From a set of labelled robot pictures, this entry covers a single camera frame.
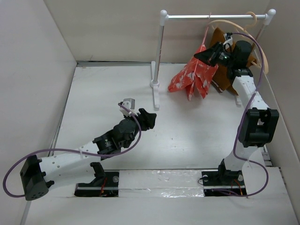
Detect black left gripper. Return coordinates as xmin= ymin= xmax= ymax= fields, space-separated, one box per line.
xmin=123 ymin=109 xmax=155 ymax=149

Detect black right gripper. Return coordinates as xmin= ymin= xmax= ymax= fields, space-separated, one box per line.
xmin=193 ymin=41 xmax=235 ymax=68

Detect orange tie-dye trousers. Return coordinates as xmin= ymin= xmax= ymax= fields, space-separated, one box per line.
xmin=168 ymin=57 xmax=218 ymax=101

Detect pink wire hanger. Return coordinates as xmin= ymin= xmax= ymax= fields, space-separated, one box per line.
xmin=194 ymin=12 xmax=212 ymax=78

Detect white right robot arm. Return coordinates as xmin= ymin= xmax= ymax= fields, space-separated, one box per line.
xmin=194 ymin=40 xmax=279 ymax=185

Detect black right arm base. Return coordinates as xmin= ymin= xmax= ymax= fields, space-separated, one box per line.
xmin=197 ymin=165 xmax=247 ymax=197

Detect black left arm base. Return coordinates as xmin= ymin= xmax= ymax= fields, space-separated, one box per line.
xmin=74 ymin=162 xmax=120 ymax=197

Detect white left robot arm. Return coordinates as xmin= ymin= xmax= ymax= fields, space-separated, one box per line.
xmin=20 ymin=108 xmax=157 ymax=201

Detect brown folded trousers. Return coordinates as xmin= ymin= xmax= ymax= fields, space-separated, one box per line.
xmin=210 ymin=28 xmax=256 ymax=95

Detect beige wooden hanger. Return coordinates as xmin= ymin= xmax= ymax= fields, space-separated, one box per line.
xmin=207 ymin=11 xmax=270 ymax=75

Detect white clothes rack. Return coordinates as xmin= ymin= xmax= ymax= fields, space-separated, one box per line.
xmin=150 ymin=5 xmax=276 ymax=111

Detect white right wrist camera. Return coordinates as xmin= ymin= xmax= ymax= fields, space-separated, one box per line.
xmin=223 ymin=33 xmax=233 ymax=46

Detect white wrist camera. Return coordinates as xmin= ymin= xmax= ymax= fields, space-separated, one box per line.
xmin=223 ymin=33 xmax=233 ymax=46
xmin=120 ymin=98 xmax=136 ymax=117

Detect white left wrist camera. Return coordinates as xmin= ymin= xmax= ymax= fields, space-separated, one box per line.
xmin=120 ymin=98 xmax=136 ymax=117

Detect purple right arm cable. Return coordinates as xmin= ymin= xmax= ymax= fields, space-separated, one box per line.
xmin=225 ymin=32 xmax=269 ymax=197

